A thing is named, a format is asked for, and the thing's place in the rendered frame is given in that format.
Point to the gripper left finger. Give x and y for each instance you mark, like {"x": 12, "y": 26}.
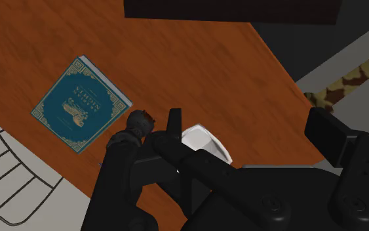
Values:
{"x": 203, "y": 163}

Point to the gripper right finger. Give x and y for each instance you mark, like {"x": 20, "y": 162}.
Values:
{"x": 360, "y": 172}

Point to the white cup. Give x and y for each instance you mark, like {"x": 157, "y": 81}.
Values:
{"x": 200, "y": 139}

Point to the dark bust figure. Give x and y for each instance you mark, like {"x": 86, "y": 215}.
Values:
{"x": 139, "y": 123}

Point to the brown wooden table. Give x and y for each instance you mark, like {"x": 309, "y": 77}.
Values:
{"x": 197, "y": 67}

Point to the teal hardcover book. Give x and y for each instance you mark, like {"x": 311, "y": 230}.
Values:
{"x": 78, "y": 108}

